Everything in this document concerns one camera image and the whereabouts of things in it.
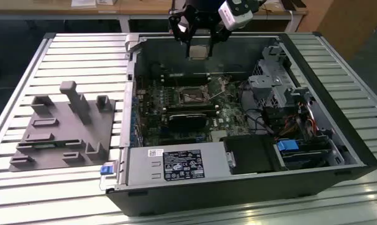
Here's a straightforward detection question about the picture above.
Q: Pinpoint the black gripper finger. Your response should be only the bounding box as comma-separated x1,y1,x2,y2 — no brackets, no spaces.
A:
208,21,231,57
168,5,197,58

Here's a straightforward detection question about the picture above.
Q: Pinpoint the silver CPU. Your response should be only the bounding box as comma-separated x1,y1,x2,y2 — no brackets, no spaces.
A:
188,45,209,60

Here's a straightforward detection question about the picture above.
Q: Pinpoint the CPU socket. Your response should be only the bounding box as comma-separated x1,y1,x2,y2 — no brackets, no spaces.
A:
175,86,211,105

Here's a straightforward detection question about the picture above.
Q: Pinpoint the black flat device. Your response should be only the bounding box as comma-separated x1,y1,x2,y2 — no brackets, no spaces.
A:
280,0,307,12

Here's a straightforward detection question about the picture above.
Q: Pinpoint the metal drive cage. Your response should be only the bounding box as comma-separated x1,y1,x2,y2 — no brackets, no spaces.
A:
247,45,311,108

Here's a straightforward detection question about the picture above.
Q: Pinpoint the green motherboard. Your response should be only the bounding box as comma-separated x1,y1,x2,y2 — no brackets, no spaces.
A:
129,72,255,147

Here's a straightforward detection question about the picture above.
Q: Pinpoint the black graphics card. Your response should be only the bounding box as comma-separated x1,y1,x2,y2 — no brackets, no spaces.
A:
167,113,208,132

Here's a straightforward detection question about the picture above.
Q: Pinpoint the wooden cabinet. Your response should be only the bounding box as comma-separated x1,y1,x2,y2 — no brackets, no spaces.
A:
296,0,377,61

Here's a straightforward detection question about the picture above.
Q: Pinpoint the silver chipset heat sink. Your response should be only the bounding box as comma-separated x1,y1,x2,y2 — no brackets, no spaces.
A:
209,130,228,141

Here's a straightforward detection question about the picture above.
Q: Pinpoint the wooden desk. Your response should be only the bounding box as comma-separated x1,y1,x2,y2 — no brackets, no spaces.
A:
0,0,308,33

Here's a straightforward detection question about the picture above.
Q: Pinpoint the hard disk in blue carrier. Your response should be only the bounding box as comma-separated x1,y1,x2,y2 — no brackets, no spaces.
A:
275,140,332,171

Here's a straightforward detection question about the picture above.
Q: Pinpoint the black plastic drive box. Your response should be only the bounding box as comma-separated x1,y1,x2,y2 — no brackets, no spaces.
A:
220,135,287,175

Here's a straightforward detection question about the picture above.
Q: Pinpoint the grey parts rack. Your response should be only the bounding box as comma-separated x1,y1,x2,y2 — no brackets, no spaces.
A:
6,81,117,173

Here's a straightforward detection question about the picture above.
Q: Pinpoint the silver power supply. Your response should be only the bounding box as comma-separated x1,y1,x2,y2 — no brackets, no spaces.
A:
115,142,236,190

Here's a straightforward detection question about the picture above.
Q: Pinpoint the black PC case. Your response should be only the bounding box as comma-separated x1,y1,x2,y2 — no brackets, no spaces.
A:
104,31,377,218

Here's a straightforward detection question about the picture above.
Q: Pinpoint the long black cable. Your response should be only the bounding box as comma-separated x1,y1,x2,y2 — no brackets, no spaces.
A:
243,108,275,136

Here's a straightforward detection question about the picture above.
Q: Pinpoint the coloured wire bundle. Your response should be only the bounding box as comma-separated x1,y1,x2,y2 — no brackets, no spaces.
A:
278,112,320,139

